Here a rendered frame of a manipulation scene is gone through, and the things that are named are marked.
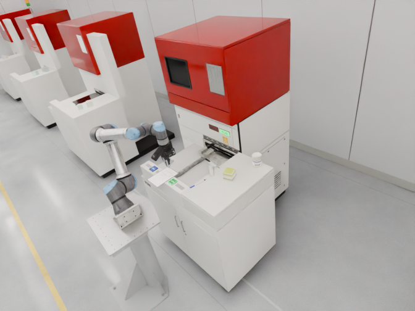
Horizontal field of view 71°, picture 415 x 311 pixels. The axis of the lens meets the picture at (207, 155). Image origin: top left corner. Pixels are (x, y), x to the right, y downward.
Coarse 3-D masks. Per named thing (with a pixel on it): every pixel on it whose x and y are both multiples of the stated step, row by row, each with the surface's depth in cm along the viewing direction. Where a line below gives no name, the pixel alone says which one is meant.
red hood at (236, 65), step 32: (192, 32) 233; (224, 32) 218; (256, 32) 204; (288, 32) 227; (192, 64) 219; (224, 64) 194; (256, 64) 214; (288, 64) 242; (192, 96) 240; (224, 96) 209; (256, 96) 228
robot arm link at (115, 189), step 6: (114, 180) 211; (108, 186) 206; (114, 186) 208; (120, 186) 211; (108, 192) 206; (114, 192) 207; (120, 192) 209; (126, 192) 217; (108, 198) 209; (114, 198) 206
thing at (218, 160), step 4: (204, 152) 259; (204, 156) 255; (212, 156) 252; (216, 156) 252; (212, 160) 248; (216, 160) 247; (220, 160) 246; (224, 160) 245; (216, 164) 247; (220, 164) 242
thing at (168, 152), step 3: (168, 144) 199; (171, 144) 203; (165, 147) 200; (168, 147) 203; (171, 147) 204; (165, 150) 201; (168, 150) 203; (171, 150) 203; (174, 150) 205; (162, 153) 203; (165, 153) 200; (168, 153) 202; (171, 153) 205; (162, 156) 205; (165, 156) 202; (168, 156) 202; (171, 156) 206
